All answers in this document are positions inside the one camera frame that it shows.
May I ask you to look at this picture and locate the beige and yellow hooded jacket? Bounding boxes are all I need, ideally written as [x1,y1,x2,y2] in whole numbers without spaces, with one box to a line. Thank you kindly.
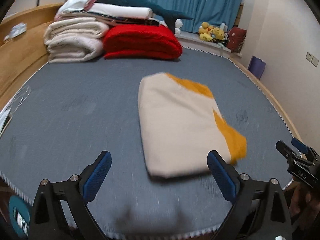
[138,73,247,179]

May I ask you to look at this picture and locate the person's right hand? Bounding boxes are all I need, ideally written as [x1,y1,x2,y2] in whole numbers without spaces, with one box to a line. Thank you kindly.
[289,183,319,230]

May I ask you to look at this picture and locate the dark red cushion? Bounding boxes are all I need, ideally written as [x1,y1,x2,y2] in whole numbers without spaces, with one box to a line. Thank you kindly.
[227,27,247,53]

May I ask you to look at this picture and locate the white folded quilt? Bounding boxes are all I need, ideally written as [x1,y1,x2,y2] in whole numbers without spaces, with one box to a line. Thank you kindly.
[43,17,109,63]

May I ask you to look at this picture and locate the red folded blanket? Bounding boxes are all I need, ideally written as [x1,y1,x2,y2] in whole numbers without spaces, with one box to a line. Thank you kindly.
[103,24,183,60]

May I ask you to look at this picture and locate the yellow plush toys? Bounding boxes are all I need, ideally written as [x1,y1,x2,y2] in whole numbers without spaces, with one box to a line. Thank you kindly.
[198,22,227,43]

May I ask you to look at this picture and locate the white plush toy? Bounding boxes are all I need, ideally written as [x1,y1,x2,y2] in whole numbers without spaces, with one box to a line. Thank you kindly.
[175,19,183,35]

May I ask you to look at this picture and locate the tissue pack on headboard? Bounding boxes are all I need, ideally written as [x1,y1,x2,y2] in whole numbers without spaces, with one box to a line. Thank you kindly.
[3,23,27,42]

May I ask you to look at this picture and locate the white pillow stack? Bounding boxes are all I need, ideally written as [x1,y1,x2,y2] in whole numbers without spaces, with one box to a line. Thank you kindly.
[54,0,160,26]

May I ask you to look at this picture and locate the teal shark plush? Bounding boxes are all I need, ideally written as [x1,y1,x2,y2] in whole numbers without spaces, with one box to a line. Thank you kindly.
[97,0,193,33]

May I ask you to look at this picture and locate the wall socket plates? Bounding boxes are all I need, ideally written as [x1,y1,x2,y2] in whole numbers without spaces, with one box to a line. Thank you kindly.
[305,52,319,67]

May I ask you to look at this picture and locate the white cable on mattress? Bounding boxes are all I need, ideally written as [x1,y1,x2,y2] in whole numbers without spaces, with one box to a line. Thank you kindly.
[0,84,32,136]

